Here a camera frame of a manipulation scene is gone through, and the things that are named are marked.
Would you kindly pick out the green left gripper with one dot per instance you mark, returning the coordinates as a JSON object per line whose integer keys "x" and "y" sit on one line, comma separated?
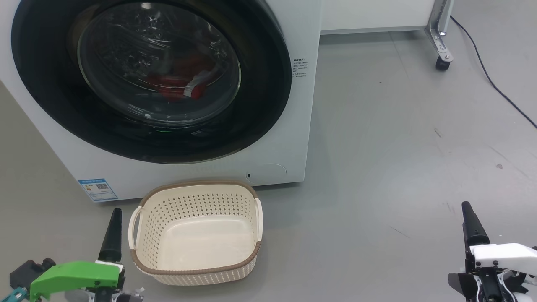
{"x": 75, "y": 274}

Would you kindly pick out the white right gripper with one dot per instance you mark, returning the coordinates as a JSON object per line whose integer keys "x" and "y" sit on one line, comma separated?
{"x": 503, "y": 256}

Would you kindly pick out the red shorts with white stripe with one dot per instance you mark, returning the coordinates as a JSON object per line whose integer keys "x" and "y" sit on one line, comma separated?
{"x": 168, "y": 90}

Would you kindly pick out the black-rimmed glass washer door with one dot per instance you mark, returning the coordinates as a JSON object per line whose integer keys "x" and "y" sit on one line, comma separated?
{"x": 260, "y": 92}

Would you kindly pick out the cream perforated laundry basket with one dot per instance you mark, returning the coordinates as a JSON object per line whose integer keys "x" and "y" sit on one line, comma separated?
{"x": 201, "y": 239}

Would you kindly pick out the white front-load washing machine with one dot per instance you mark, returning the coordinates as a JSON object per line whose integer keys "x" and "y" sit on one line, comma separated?
{"x": 304, "y": 25}

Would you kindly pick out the blue energy label sticker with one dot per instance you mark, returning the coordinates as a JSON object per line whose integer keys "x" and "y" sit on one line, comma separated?
{"x": 97, "y": 190}

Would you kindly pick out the metal leg with caster wheel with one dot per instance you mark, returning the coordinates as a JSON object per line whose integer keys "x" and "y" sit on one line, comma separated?
{"x": 438, "y": 25}

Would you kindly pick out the printed instruction label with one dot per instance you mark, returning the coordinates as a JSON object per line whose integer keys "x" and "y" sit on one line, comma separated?
{"x": 300, "y": 68}

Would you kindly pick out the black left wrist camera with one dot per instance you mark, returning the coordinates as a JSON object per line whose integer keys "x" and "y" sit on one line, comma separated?
{"x": 29, "y": 270}

